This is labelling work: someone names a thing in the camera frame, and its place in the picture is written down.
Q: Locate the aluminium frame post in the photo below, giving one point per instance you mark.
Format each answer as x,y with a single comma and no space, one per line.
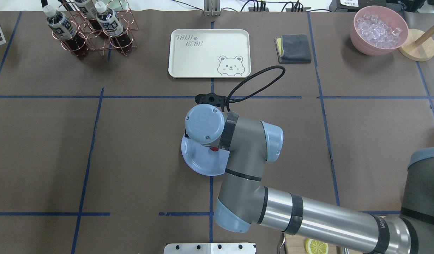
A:
212,8

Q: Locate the pink ice bowl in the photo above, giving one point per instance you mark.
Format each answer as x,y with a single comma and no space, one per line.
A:
378,30

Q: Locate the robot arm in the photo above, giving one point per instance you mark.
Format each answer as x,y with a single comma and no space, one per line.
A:
364,180

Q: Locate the lemon half slice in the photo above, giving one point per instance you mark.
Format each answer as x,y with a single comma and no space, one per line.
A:
313,246

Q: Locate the dark drink bottle front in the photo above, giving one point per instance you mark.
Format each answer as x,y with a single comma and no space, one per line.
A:
88,10

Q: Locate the wooden cup stand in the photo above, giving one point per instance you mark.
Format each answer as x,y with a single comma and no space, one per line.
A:
419,45

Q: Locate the copper wire bottle rack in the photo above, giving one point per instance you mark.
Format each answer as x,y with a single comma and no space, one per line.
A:
96,43

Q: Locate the bamboo cutting board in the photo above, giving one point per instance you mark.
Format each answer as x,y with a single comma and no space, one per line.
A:
295,245

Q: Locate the grey folded cloth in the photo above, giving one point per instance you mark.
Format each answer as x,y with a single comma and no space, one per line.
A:
296,49

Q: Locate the dark drink bottle left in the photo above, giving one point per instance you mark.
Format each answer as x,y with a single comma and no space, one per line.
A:
113,28

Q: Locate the green bowl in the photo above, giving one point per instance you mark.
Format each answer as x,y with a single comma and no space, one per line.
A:
117,5

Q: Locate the cream bear tray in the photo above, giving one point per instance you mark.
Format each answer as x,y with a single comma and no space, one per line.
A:
209,53

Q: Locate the blue plate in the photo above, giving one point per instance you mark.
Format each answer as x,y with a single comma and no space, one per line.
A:
202,160

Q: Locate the yellow sponge cloth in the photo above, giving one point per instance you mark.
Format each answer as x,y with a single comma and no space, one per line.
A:
279,45

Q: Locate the dark drink bottle right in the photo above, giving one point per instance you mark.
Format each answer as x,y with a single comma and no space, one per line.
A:
65,31

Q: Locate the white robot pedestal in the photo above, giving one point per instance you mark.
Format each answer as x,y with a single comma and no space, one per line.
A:
211,248

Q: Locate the dark drink bottle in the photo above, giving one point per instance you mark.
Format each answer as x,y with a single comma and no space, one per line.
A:
88,10
113,28
65,31

